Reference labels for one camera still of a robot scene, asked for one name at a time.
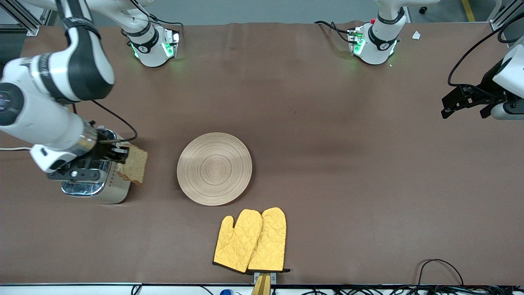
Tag brown toast slice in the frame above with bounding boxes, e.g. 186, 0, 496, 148
116, 143, 149, 185

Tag round wooden plate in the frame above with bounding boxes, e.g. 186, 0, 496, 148
177, 132, 253, 206

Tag beige chrome toaster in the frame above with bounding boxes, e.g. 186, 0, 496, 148
61, 129, 136, 204

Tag yellow oven mitt with thumb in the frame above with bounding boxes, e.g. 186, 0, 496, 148
213, 209, 263, 274

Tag yellow bananas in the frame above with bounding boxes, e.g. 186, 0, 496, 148
248, 207, 290, 274

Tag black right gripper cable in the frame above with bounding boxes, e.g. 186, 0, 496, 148
73, 100, 138, 143

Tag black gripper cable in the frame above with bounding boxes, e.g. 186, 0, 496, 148
73, 100, 138, 143
447, 12, 524, 97

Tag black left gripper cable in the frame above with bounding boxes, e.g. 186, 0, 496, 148
447, 12, 524, 97

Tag aluminium frame profile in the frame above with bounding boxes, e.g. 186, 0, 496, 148
0, 0, 58, 36
489, 0, 524, 32

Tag black right arm base cable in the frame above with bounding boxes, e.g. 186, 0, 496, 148
123, 0, 184, 41

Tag black arm base cable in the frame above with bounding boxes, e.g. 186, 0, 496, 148
314, 20, 353, 44
123, 0, 184, 41

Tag black left arm base cable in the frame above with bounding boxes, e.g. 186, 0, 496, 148
314, 20, 353, 44

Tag black looped cable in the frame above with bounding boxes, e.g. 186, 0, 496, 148
415, 259, 465, 287

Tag black cable bundle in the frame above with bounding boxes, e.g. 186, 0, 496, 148
303, 285, 524, 295

